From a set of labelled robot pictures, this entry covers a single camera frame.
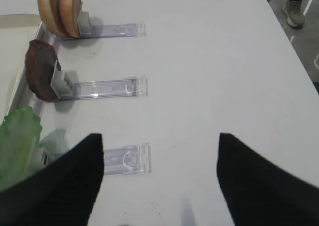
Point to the clear patty holder rail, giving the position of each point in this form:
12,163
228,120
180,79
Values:
128,87

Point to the clear bun holder rail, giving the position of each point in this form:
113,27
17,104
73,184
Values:
105,31

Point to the upright brown meat patty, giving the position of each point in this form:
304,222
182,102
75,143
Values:
40,61

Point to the clear lettuce holder rail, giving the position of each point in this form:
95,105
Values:
133,159

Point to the near bun half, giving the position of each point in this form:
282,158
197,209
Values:
69,12

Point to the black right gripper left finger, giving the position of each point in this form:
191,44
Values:
62,194

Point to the grey lettuce pusher block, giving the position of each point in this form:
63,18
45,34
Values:
41,158

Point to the far bun half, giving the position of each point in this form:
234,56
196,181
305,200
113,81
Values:
50,16

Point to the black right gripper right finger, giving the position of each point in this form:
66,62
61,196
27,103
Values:
259,193

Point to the grey sneaker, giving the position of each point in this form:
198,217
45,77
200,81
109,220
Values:
293,12

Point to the grey bun pusher block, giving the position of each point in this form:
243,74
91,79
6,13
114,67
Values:
84,23

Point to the bun half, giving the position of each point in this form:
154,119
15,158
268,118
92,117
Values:
69,12
50,16

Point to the upright green lettuce leaf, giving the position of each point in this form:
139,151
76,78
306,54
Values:
19,134

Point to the grey patty pusher block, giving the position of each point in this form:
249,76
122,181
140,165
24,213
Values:
61,84

